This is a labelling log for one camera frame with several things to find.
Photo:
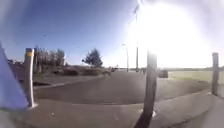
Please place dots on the dark tree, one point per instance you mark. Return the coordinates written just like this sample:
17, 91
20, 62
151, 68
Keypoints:
93, 58

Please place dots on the grey asphalt road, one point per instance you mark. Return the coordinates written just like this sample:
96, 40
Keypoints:
116, 87

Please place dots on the tall pole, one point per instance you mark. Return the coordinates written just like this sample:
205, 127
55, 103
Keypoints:
136, 43

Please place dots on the low bushes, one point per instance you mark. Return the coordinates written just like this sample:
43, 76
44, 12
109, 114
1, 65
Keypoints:
80, 71

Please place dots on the dark bollard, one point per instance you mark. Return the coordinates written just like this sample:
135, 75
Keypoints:
215, 73
150, 86

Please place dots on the grey paved footpath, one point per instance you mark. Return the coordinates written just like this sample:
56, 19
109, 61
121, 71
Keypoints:
83, 115

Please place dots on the row of trees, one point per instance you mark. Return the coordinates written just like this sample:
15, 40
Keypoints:
48, 59

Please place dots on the bollard with yellow band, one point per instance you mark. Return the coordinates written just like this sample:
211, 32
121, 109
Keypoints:
29, 78

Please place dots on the low concrete wall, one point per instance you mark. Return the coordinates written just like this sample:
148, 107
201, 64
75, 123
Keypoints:
163, 73

